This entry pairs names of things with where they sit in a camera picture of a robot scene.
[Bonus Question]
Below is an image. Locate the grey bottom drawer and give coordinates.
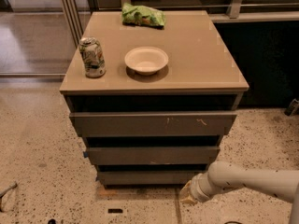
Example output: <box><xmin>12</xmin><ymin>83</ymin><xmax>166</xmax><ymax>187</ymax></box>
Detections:
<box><xmin>97</xmin><ymin>170</ymin><xmax>198</xmax><ymax>186</ymax></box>

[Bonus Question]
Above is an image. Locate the grey middle drawer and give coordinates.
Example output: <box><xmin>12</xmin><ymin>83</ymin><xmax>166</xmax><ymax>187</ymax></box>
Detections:
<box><xmin>86</xmin><ymin>147</ymin><xmax>220</xmax><ymax>165</ymax></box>

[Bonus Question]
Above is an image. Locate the dark caster wheel at right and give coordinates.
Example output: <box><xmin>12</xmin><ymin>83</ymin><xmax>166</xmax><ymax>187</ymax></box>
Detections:
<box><xmin>284</xmin><ymin>99</ymin><xmax>299</xmax><ymax>116</ymax></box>

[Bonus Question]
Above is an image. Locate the metal window frame post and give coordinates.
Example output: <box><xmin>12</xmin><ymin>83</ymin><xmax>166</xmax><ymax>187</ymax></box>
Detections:
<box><xmin>61</xmin><ymin>0</ymin><xmax>83</xmax><ymax>47</ymax></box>

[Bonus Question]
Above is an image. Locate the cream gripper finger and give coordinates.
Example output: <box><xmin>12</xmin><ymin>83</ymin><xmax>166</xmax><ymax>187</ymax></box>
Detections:
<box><xmin>178</xmin><ymin>181</ymin><xmax>197</xmax><ymax>205</ymax></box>

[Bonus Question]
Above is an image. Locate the black floor slot plate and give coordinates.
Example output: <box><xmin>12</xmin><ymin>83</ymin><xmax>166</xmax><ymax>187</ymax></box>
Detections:
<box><xmin>107</xmin><ymin>208</ymin><xmax>123</xmax><ymax>214</ymax></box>

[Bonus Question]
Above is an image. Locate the green chip bag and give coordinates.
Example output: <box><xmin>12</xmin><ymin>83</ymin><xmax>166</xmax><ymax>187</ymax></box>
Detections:
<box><xmin>121</xmin><ymin>3</ymin><xmax>166</xmax><ymax>27</ymax></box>

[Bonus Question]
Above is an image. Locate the white green soda can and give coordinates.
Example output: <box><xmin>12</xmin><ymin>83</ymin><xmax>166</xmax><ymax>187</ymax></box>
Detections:
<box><xmin>78</xmin><ymin>37</ymin><xmax>106</xmax><ymax>78</ymax></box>

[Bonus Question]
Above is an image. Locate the white paper bowl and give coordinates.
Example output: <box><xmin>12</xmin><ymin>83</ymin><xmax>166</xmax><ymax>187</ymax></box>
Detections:
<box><xmin>124</xmin><ymin>47</ymin><xmax>169</xmax><ymax>76</ymax></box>

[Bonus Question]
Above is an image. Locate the grey drawer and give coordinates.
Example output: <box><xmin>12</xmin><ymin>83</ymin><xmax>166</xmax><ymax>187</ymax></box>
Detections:
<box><xmin>86</xmin><ymin>147</ymin><xmax>220</xmax><ymax>165</ymax></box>
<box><xmin>69</xmin><ymin>111</ymin><xmax>236</xmax><ymax>137</ymax></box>
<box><xmin>97</xmin><ymin>170</ymin><xmax>198</xmax><ymax>186</ymax></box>

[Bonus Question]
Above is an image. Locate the grey top drawer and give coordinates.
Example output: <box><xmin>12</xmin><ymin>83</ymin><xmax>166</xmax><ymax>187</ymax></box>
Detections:
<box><xmin>69</xmin><ymin>111</ymin><xmax>236</xmax><ymax>137</ymax></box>

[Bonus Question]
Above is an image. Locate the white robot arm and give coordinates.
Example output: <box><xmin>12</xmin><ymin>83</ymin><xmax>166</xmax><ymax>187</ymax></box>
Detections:
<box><xmin>179</xmin><ymin>161</ymin><xmax>299</xmax><ymax>224</ymax></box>

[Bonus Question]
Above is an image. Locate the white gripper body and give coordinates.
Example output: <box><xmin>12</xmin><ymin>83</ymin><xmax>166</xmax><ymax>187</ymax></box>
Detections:
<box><xmin>190</xmin><ymin>173</ymin><xmax>214</xmax><ymax>203</ymax></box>

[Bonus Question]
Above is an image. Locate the grey drawer cabinet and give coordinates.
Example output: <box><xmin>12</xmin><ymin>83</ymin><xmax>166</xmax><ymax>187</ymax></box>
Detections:
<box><xmin>60</xmin><ymin>11</ymin><xmax>249</xmax><ymax>174</ymax></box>

